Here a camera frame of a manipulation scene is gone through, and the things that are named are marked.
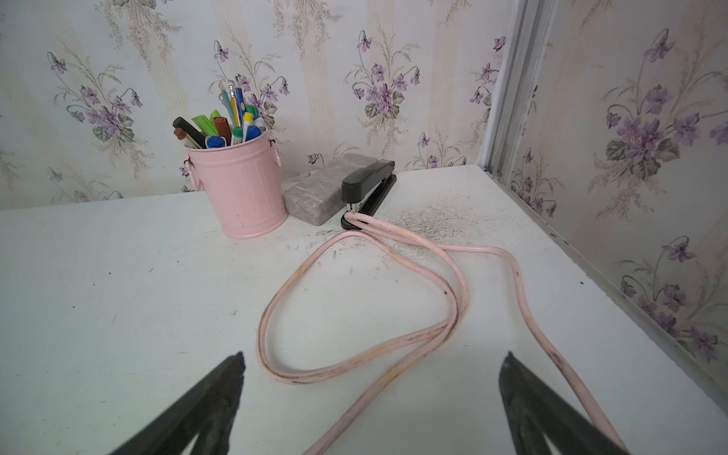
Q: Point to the black stapler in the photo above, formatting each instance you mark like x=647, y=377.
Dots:
x=365, y=189

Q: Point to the aluminium enclosure frame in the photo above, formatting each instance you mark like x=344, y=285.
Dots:
x=526, y=44

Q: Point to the pink metal pen bucket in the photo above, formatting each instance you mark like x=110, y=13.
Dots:
x=243, y=183

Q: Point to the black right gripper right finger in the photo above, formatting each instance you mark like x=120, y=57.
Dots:
x=540, y=420

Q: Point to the pens and markers bundle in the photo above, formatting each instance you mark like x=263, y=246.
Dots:
x=244, y=121

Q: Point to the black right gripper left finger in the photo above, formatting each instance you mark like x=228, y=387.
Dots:
x=201, y=419

